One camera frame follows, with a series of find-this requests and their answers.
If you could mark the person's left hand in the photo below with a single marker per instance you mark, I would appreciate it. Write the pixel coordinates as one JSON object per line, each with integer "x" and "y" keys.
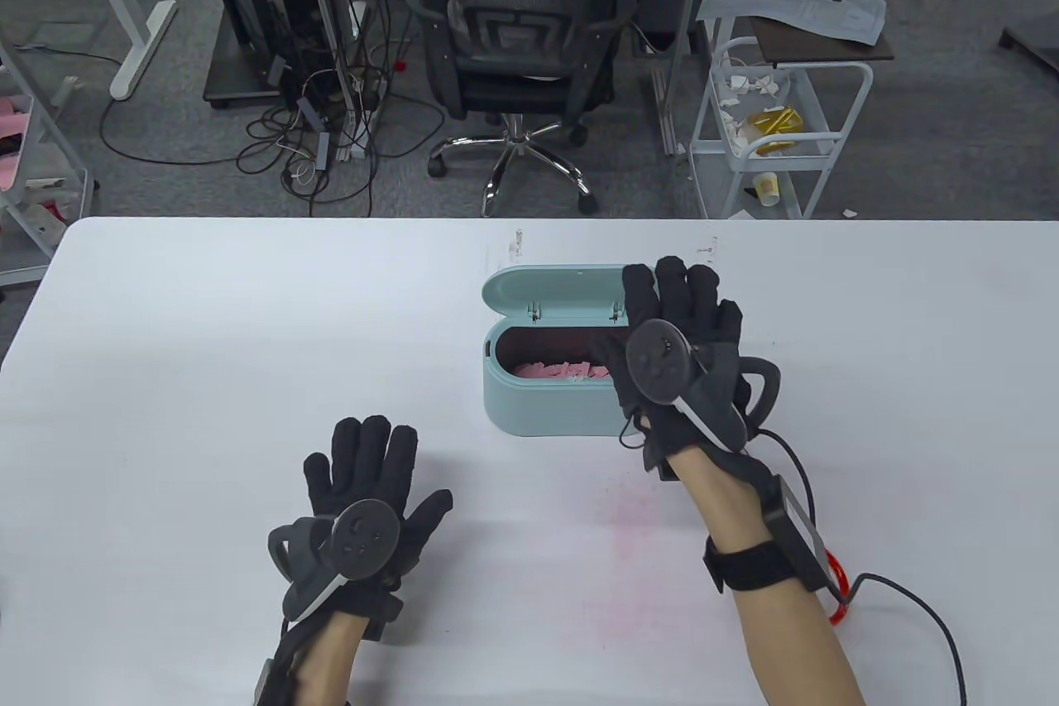
{"x": 372, "y": 466}

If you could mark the person's right hand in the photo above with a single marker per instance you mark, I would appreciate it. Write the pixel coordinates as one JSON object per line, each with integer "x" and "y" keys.
{"x": 695, "y": 309}

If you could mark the pile of pink paper pieces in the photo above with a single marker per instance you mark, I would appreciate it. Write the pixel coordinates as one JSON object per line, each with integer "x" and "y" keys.
{"x": 558, "y": 371}

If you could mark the light blue lidded bin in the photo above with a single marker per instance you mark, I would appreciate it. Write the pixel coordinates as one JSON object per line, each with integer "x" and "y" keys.
{"x": 546, "y": 408}

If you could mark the grey right hand controller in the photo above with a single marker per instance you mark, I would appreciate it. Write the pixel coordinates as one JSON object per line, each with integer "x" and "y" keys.
{"x": 658, "y": 358}

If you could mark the grey hand controller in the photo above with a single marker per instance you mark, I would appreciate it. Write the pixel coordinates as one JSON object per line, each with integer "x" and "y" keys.
{"x": 658, "y": 358}
{"x": 364, "y": 536}

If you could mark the grey left hand controller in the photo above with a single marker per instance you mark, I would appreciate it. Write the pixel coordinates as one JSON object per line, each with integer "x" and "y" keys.
{"x": 364, "y": 536}

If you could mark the paper cup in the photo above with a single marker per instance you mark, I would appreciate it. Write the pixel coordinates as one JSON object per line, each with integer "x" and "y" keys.
{"x": 766, "y": 191}

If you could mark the white rolling cart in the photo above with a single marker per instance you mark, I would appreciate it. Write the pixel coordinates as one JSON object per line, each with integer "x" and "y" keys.
{"x": 711, "y": 146}

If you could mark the yellow packet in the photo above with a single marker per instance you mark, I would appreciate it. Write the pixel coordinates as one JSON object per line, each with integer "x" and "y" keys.
{"x": 778, "y": 122}

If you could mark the pile of white paper scraps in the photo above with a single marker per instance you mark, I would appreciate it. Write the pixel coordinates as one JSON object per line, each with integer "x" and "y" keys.
{"x": 749, "y": 84}

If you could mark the black left wrist sensor box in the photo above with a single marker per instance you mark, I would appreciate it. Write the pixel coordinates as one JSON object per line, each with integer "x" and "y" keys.
{"x": 265, "y": 681}

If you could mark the black wrist sensor box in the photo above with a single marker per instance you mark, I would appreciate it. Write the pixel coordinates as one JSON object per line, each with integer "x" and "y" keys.
{"x": 265, "y": 681}
{"x": 794, "y": 532}

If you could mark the black right wrist sensor box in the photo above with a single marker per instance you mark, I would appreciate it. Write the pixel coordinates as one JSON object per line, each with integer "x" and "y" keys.
{"x": 794, "y": 532}

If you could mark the brown board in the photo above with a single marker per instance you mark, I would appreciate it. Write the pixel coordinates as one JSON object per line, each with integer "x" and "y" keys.
{"x": 827, "y": 50}

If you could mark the black mesh office chair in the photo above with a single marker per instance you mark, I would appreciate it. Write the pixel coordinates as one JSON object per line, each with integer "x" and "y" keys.
{"x": 513, "y": 81}

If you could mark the white shelf rack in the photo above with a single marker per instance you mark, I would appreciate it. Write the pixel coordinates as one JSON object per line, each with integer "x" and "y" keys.
{"x": 25, "y": 274}

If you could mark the black wheeled platform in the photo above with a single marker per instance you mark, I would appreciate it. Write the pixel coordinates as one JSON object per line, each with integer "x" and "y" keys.
{"x": 240, "y": 81}

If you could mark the pink tray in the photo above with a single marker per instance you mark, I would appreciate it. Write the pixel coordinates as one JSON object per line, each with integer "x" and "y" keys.
{"x": 10, "y": 172}

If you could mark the white metal post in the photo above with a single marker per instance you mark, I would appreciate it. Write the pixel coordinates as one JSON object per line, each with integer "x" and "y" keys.
{"x": 327, "y": 2}

